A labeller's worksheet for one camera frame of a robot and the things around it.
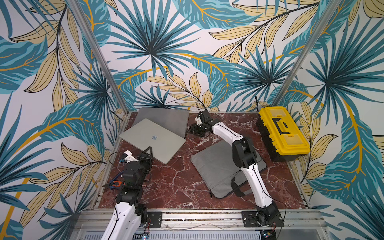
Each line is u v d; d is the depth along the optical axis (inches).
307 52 33.0
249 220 28.9
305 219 30.1
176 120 42.8
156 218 29.0
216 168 34.4
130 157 27.2
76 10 26.7
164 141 34.7
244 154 25.5
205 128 32.2
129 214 20.4
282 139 33.2
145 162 26.7
